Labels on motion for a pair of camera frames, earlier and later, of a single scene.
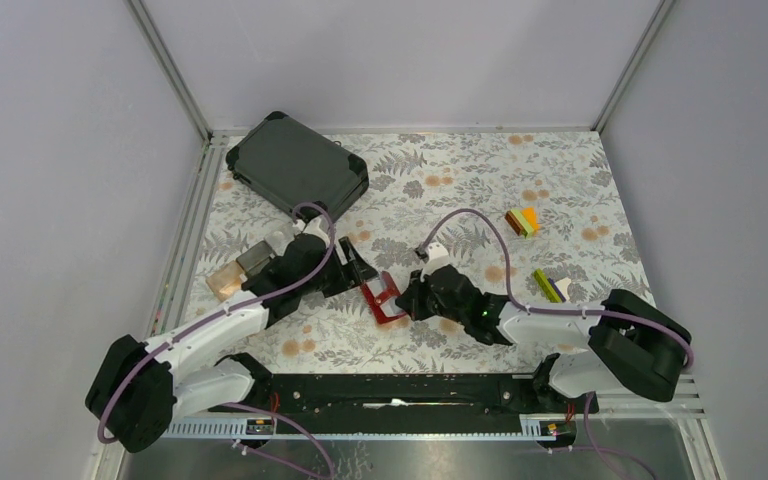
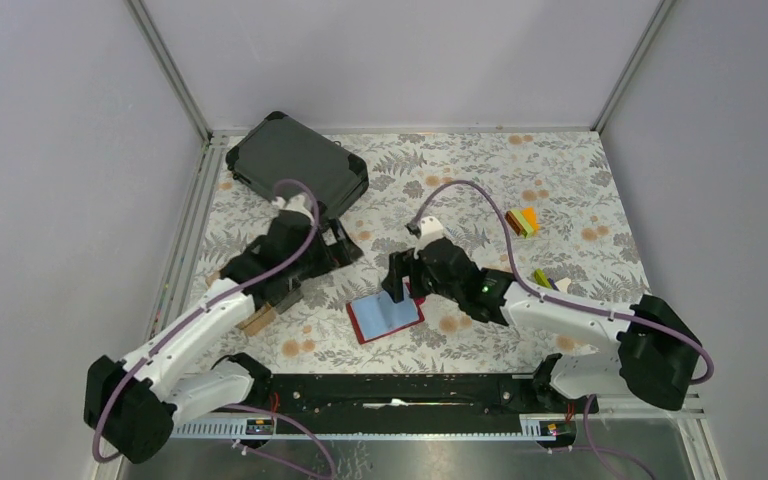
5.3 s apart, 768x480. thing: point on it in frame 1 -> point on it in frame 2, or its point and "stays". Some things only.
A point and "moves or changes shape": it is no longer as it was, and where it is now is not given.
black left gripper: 536,215 stays
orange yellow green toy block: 523,221 stays
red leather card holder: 382,293 moves or changes shape
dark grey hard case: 290,165 stays
